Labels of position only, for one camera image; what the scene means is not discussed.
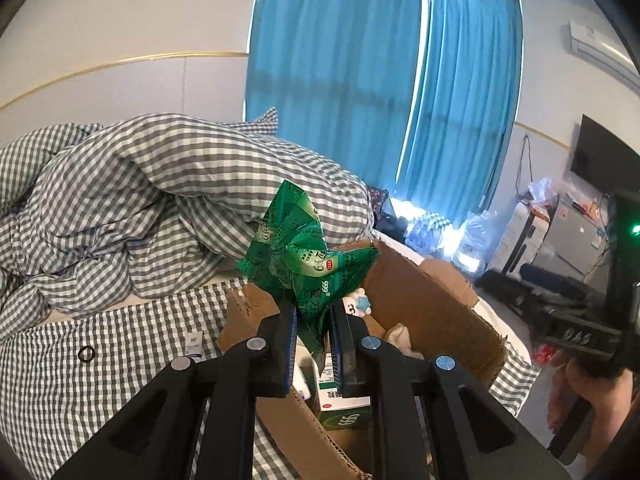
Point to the person's right hand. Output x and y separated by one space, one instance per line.
611 400

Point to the white cream tube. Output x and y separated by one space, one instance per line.
193 346

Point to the green white medicine box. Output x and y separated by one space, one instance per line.
334 411

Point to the blue curtain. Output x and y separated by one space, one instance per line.
414 96

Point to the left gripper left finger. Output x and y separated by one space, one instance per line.
195 419

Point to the green wrapper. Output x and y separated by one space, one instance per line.
289 258

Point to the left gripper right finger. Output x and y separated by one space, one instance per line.
431 418

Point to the brown cardboard box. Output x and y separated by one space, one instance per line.
436 303

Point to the white tissue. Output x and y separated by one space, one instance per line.
399 337

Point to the white blue plush toy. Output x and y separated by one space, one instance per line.
357 303

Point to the air conditioner unit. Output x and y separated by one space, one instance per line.
589 42

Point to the grey checkered duvet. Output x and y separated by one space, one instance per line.
149 206

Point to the checkered bed sheet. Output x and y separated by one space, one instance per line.
61 382

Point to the wall television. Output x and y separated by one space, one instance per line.
603 160

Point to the water bottle pack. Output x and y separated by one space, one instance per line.
425 233

